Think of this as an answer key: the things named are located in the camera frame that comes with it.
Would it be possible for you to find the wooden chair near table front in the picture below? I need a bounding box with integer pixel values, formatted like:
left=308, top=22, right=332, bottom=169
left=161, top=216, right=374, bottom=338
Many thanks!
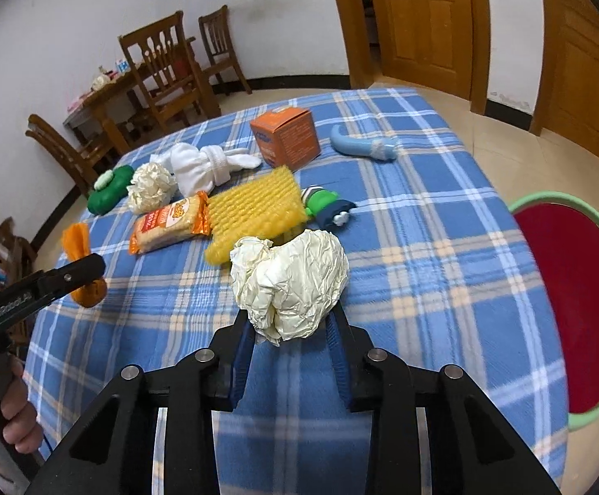
left=118, top=10, right=221, bottom=132

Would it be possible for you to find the blue curved toy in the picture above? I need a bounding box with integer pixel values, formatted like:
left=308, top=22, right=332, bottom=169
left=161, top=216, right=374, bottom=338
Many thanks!
left=329, top=124, right=401, bottom=162

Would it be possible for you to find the right wooden door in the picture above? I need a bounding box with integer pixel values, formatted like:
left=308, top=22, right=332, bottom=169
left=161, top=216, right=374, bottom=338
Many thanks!
left=530, top=0, right=599, bottom=158

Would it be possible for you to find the green clover-shaped container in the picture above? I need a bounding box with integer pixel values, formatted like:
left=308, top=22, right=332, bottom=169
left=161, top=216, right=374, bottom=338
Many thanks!
left=88, top=165, right=135, bottom=216

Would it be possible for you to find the wooden chair at left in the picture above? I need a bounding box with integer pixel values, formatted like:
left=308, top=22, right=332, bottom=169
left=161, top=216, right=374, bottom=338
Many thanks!
left=26, top=114, right=114, bottom=197

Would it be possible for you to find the white sock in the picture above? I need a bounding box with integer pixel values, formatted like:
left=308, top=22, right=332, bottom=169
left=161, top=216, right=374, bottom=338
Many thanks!
left=150, top=143, right=263, bottom=197

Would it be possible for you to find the white mesh puff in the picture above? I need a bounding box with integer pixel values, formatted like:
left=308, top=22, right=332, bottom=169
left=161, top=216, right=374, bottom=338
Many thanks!
left=127, top=162, right=177, bottom=216

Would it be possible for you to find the wooden door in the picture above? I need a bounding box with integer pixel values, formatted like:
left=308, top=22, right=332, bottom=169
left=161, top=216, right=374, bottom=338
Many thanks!
left=530, top=0, right=599, bottom=158
left=336, top=0, right=491, bottom=114

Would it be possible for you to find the green frog keychain toy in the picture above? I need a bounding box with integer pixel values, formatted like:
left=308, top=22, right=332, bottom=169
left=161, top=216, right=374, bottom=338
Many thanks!
left=301, top=186, right=356, bottom=230

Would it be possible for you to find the blue plaid tablecloth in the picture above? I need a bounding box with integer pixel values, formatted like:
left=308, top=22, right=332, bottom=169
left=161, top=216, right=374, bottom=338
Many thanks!
left=26, top=88, right=568, bottom=494

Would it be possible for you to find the person's left hand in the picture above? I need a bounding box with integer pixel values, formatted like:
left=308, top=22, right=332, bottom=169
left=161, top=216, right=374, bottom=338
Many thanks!
left=0, top=355, right=43, bottom=455

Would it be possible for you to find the cream paper ball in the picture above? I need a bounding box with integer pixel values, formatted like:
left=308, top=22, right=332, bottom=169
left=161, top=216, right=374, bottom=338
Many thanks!
left=230, top=229, right=350, bottom=347

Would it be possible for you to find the orange snack packet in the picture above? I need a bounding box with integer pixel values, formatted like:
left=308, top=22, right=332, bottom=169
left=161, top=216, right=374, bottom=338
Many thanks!
left=128, top=191, right=211, bottom=255

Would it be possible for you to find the red bin with green rim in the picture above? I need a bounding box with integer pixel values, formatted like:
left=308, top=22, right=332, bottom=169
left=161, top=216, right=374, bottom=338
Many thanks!
left=510, top=191, right=599, bottom=431

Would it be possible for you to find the wooden dining table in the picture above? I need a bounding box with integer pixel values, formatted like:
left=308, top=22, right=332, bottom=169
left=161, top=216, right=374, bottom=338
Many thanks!
left=63, top=36, right=221, bottom=156

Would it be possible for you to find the left wooden door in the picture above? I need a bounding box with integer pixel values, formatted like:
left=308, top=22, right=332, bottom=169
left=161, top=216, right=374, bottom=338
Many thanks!
left=336, top=0, right=491, bottom=114

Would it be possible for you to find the yellow foam net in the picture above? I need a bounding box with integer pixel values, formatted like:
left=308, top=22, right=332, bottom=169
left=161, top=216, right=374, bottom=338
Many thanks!
left=204, top=167, right=308, bottom=266

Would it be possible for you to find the orange cardboard box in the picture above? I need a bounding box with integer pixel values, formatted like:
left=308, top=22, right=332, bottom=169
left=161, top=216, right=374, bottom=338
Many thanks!
left=250, top=106, right=321, bottom=171

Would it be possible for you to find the wooden chair against wall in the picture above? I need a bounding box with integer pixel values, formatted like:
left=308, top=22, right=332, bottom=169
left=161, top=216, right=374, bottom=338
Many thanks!
left=197, top=5, right=252, bottom=94

